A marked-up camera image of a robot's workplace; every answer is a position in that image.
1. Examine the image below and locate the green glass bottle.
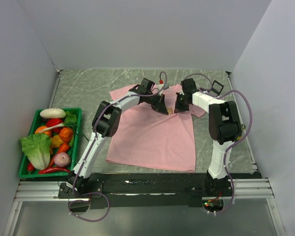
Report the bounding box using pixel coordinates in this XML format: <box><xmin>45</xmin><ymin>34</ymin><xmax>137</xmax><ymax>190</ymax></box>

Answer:
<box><xmin>236</xmin><ymin>124</ymin><xmax>246</xmax><ymax>141</ymax></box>

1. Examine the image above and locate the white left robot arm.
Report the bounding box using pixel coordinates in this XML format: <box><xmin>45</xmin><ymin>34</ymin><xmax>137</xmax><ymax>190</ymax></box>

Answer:
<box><xmin>65</xmin><ymin>71</ymin><xmax>168</xmax><ymax>198</ymax></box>

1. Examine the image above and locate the orange carrot toy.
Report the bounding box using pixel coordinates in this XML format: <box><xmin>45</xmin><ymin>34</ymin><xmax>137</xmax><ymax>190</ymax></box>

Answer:
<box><xmin>57</xmin><ymin>127</ymin><xmax>74</xmax><ymax>154</ymax></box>

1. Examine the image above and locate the orange fruit toy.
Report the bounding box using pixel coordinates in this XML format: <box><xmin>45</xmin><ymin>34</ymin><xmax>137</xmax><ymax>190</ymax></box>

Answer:
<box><xmin>35</xmin><ymin>126</ymin><xmax>52</xmax><ymax>137</ymax></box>

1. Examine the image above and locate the aluminium table edge rail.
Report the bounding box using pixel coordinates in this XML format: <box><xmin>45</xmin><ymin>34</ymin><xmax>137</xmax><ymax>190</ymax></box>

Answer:
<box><xmin>48</xmin><ymin>69</ymin><xmax>63</xmax><ymax>108</ymax></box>

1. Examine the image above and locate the red chili pepper toy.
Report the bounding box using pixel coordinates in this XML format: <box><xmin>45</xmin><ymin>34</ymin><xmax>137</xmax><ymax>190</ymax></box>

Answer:
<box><xmin>27</xmin><ymin>163</ymin><xmax>70</xmax><ymax>175</ymax></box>

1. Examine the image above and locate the yellow pepper toy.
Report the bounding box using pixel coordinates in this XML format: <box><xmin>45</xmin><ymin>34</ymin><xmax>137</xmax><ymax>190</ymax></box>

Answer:
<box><xmin>51</xmin><ymin>135</ymin><xmax>64</xmax><ymax>148</ymax></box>

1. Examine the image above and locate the red maple leaf brooch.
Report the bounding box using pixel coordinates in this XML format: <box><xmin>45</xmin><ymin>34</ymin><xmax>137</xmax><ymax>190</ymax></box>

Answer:
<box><xmin>167</xmin><ymin>108</ymin><xmax>174</xmax><ymax>114</ymax></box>

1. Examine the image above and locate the green plastic crate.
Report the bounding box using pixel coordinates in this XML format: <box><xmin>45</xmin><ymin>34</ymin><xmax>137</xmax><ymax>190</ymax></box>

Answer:
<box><xmin>19</xmin><ymin>108</ymin><xmax>82</xmax><ymax>179</ymax></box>

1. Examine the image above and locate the red tomato toy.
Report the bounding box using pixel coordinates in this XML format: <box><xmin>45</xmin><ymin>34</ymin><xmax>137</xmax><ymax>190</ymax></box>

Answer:
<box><xmin>46</xmin><ymin>118</ymin><xmax>63</xmax><ymax>134</ymax></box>

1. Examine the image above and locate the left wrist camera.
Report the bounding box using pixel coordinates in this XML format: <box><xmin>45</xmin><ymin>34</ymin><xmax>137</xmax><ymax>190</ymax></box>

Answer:
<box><xmin>157</xmin><ymin>79</ymin><xmax>169</xmax><ymax>92</ymax></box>

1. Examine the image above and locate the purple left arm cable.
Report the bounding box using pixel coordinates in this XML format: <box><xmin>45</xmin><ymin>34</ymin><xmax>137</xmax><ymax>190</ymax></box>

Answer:
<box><xmin>68</xmin><ymin>71</ymin><xmax>168</xmax><ymax>224</ymax></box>

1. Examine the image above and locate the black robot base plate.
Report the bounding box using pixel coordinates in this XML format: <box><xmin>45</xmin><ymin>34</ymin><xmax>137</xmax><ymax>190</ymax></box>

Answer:
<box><xmin>58</xmin><ymin>174</ymin><xmax>233</xmax><ymax>209</ymax></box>

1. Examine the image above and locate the pink t-shirt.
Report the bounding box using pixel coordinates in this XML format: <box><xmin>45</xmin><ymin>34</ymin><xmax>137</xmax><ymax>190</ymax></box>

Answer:
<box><xmin>105</xmin><ymin>84</ymin><xmax>205</xmax><ymax>173</ymax></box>

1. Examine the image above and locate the green lettuce toy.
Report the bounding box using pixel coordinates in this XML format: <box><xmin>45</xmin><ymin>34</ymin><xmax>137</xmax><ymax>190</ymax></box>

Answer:
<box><xmin>20</xmin><ymin>133</ymin><xmax>51</xmax><ymax>170</ymax></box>

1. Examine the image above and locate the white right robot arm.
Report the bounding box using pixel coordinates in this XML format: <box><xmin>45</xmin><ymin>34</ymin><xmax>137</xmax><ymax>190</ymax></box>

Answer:
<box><xmin>175</xmin><ymin>78</ymin><xmax>242</xmax><ymax>196</ymax></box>

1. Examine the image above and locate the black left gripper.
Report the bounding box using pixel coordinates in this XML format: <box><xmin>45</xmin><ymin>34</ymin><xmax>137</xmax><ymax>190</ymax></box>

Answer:
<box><xmin>146</xmin><ymin>93</ymin><xmax>168</xmax><ymax>116</ymax></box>

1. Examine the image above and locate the white radish toy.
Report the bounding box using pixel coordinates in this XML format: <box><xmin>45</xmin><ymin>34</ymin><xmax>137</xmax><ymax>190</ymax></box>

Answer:
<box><xmin>40</xmin><ymin>108</ymin><xmax>66</xmax><ymax>118</ymax></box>

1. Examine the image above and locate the purple onion toy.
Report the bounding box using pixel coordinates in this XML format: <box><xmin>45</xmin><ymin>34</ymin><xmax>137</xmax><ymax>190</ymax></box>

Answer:
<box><xmin>54</xmin><ymin>152</ymin><xmax>71</xmax><ymax>167</ymax></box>

